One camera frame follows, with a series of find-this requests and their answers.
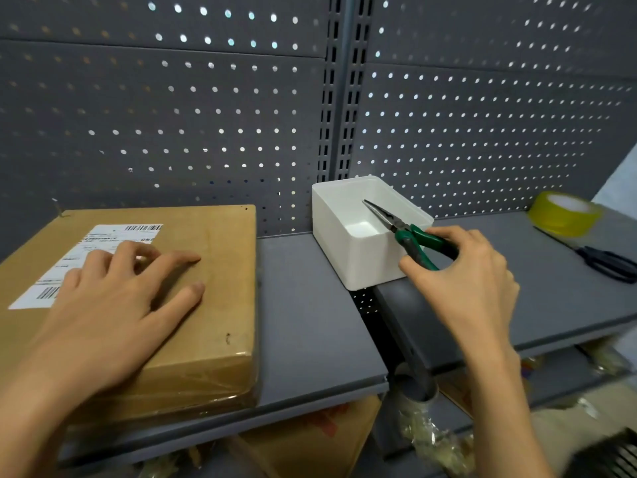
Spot person's right hand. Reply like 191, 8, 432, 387
397, 225, 521, 359

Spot person's left hand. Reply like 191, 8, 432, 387
15, 240, 206, 399

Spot green handled needle-nose pliers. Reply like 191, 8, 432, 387
362, 199, 459, 272

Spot brown cardboard box white labels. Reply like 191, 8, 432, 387
0, 203, 259, 429

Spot yellow tape roll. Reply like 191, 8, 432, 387
527, 190, 604, 238

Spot white plastic bin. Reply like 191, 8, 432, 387
311, 175, 435, 290

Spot white tape roll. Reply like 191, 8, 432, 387
390, 375, 440, 416

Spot cardboard box red lettering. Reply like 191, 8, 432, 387
234, 395, 383, 478

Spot grey metal shelf board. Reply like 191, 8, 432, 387
54, 232, 390, 469
373, 343, 637, 463
373, 206, 637, 379

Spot black scissors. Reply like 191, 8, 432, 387
535, 226, 637, 285

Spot crumpled clear plastic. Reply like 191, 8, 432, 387
397, 405, 476, 477

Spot grey perforated back panel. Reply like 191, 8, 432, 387
0, 0, 344, 264
343, 0, 637, 220

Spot grey slotted upright post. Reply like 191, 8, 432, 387
316, 0, 377, 183

